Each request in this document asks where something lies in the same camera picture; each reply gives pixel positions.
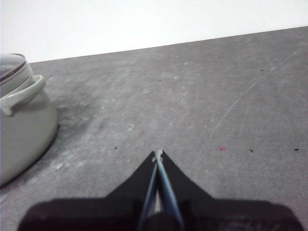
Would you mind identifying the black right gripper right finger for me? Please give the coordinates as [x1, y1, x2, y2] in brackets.
[156, 150, 305, 231]

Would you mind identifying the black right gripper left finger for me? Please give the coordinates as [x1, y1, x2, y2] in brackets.
[17, 151, 159, 231]

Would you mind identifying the pale green electric pot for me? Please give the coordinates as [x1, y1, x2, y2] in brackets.
[0, 54, 58, 187]

